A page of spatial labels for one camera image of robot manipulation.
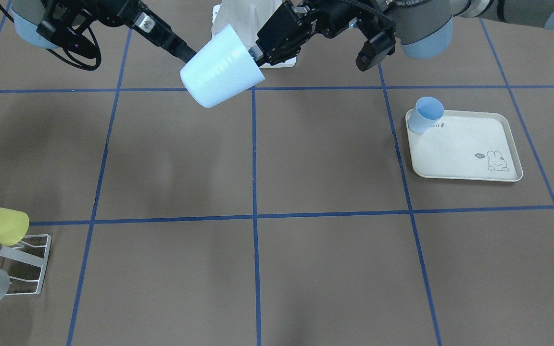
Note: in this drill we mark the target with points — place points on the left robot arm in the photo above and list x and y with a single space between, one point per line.
423 28

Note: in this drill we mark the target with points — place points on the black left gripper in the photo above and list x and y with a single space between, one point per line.
326 23

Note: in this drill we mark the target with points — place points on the brown paper table cover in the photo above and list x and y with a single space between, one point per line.
289 215

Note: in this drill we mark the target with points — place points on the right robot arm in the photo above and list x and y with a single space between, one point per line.
81 51

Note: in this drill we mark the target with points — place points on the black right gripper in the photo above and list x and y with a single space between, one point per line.
115 10

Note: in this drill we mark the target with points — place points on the white wire cup rack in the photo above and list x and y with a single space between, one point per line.
26 263

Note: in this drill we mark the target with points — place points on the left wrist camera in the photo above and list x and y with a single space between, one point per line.
375 50

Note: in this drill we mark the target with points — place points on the blue cup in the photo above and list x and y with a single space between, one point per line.
222 69
426 112

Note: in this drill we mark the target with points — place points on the beige serving tray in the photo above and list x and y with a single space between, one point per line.
466 145

